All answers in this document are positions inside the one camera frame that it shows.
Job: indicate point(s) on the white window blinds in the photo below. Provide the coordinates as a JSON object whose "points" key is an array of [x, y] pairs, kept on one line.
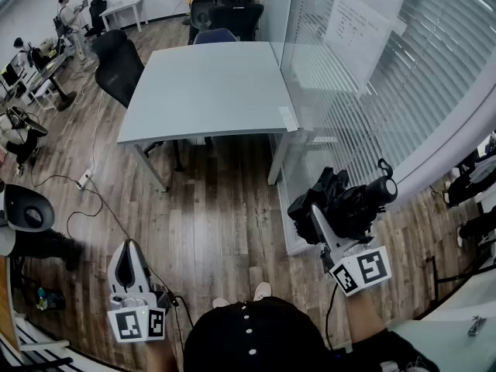
{"points": [[426, 72]]}

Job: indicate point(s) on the long white desk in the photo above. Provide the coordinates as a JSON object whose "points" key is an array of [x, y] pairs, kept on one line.
{"points": [[445, 324]]}

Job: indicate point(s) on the small white desk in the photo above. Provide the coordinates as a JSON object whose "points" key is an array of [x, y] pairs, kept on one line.
{"points": [[124, 10]]}

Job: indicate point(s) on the white paper label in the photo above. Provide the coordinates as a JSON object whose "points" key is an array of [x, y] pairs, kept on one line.
{"points": [[287, 118]]}

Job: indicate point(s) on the person's black shirt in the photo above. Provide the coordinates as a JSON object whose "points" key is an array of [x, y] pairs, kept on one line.
{"points": [[252, 343]]}

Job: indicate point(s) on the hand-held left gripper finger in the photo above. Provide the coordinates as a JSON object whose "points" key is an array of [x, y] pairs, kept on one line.
{"points": [[141, 273], [111, 273]]}

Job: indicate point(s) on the printed paper sheet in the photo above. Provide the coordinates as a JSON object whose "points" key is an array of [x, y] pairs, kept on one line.
{"points": [[356, 45]]}

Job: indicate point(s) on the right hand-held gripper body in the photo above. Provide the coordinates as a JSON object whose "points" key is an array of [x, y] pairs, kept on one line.
{"points": [[368, 269]]}

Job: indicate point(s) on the round black table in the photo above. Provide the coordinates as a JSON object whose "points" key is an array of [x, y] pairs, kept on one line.
{"points": [[54, 66]]}

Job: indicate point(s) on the person's left shoe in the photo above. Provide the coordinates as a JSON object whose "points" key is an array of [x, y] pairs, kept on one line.
{"points": [[220, 302]]}

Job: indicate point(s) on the black umbrella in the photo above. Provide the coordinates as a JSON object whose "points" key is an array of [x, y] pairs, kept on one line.
{"points": [[348, 207]]}

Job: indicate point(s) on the small metal clip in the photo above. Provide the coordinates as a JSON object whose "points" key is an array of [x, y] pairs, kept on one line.
{"points": [[476, 326]]}

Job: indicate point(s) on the white power strip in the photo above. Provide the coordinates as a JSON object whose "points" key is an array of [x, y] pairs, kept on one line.
{"points": [[84, 178]]}

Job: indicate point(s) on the person's right shoe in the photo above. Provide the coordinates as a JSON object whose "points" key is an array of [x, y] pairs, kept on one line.
{"points": [[262, 291]]}

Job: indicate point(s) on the white stool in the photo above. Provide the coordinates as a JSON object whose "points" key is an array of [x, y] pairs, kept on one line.
{"points": [[42, 95]]}

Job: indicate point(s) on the grey shell office chair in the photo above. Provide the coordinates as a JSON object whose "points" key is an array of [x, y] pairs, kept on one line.
{"points": [[201, 14]]}

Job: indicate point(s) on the black mesh office chair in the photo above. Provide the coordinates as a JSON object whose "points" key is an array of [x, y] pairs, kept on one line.
{"points": [[116, 64]]}

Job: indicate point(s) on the person's shoe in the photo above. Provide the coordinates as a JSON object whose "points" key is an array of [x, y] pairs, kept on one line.
{"points": [[220, 302], [262, 291]]}

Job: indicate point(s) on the computer monitor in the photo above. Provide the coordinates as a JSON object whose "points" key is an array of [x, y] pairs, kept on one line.
{"points": [[9, 74]]}

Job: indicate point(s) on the teal bag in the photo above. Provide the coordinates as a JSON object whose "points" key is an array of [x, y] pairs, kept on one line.
{"points": [[50, 298]]}

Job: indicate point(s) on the person's right forearm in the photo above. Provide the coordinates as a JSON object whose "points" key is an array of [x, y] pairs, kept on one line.
{"points": [[364, 316]]}

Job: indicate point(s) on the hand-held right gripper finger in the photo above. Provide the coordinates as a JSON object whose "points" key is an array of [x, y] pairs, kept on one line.
{"points": [[324, 229]]}

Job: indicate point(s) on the person's left forearm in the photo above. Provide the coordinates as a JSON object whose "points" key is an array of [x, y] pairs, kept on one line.
{"points": [[162, 357]]}

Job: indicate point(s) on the blue plastic chair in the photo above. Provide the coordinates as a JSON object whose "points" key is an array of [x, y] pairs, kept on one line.
{"points": [[215, 36]]}

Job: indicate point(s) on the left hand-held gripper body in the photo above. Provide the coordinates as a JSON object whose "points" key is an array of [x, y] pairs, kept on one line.
{"points": [[131, 324]]}

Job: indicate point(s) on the white table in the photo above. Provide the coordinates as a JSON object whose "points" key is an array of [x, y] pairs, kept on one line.
{"points": [[209, 91]]}

